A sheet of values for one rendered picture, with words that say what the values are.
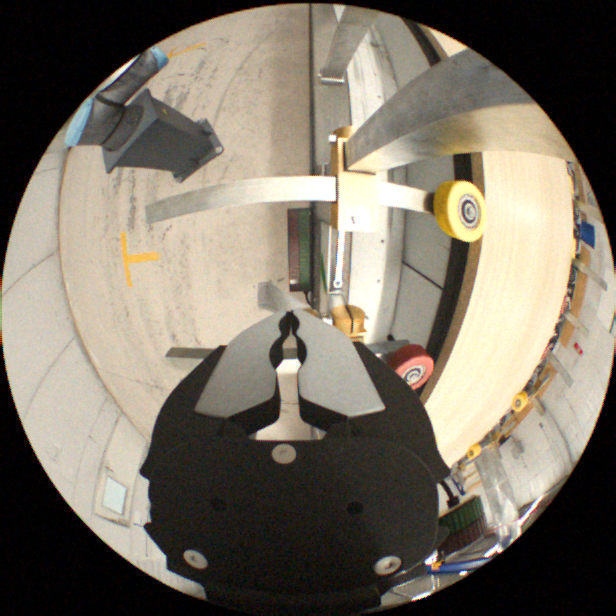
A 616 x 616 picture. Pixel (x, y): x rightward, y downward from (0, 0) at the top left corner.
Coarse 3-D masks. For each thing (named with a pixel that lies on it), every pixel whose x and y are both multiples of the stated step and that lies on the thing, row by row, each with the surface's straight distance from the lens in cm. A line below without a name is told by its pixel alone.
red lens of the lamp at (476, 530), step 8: (480, 520) 21; (472, 528) 20; (480, 528) 21; (488, 528) 23; (456, 536) 20; (464, 536) 20; (472, 536) 20; (480, 536) 21; (448, 544) 20; (456, 544) 20; (464, 544) 20; (440, 552) 21; (448, 552) 20
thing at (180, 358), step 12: (180, 348) 41; (192, 348) 39; (204, 348) 38; (288, 348) 35; (372, 348) 36; (384, 348) 36; (396, 348) 36; (168, 360) 40; (180, 360) 39; (192, 360) 37; (288, 360) 33; (384, 360) 36; (288, 372) 34
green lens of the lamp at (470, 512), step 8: (480, 496) 22; (472, 504) 20; (480, 504) 21; (456, 512) 19; (464, 512) 20; (472, 512) 20; (480, 512) 21; (440, 520) 20; (448, 520) 19; (456, 520) 20; (464, 520) 20; (472, 520) 20; (456, 528) 20
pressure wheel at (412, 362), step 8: (392, 336) 41; (416, 344) 35; (400, 352) 33; (408, 352) 33; (416, 352) 33; (424, 352) 34; (392, 360) 33; (400, 360) 32; (408, 360) 32; (416, 360) 32; (424, 360) 33; (432, 360) 35; (392, 368) 33; (400, 368) 32; (408, 368) 33; (416, 368) 34; (424, 368) 35; (432, 368) 36; (408, 376) 34; (416, 376) 35; (424, 376) 37; (416, 384) 37
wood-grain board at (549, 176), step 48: (480, 192) 33; (528, 192) 48; (480, 240) 32; (528, 240) 47; (480, 288) 35; (528, 288) 52; (480, 336) 41; (528, 336) 68; (432, 384) 43; (480, 384) 58; (480, 432) 116
